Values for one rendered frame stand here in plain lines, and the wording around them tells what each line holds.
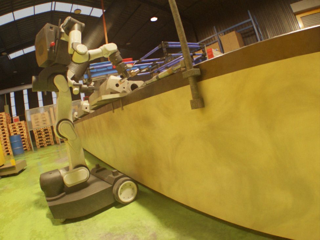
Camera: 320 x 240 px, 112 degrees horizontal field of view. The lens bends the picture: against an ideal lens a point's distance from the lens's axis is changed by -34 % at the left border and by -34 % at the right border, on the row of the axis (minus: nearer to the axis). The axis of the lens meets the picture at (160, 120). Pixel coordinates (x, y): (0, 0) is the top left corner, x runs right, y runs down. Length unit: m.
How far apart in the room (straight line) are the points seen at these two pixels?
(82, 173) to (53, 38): 1.00
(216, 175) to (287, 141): 0.32
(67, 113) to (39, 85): 0.30
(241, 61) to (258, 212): 0.54
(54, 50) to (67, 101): 0.39
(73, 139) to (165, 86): 0.74
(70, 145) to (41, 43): 0.79
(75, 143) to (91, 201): 0.42
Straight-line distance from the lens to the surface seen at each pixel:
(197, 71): 0.61
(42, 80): 1.26
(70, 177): 1.22
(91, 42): 9.67
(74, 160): 1.26
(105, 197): 1.21
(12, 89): 14.23
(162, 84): 0.79
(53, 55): 1.28
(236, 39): 10.67
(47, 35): 1.31
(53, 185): 1.24
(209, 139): 0.65
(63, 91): 1.23
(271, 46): 0.51
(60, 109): 1.24
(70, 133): 1.19
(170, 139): 0.82
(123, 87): 1.43
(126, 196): 1.23
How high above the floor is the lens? 0.63
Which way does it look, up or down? 4 degrees down
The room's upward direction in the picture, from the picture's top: 11 degrees counter-clockwise
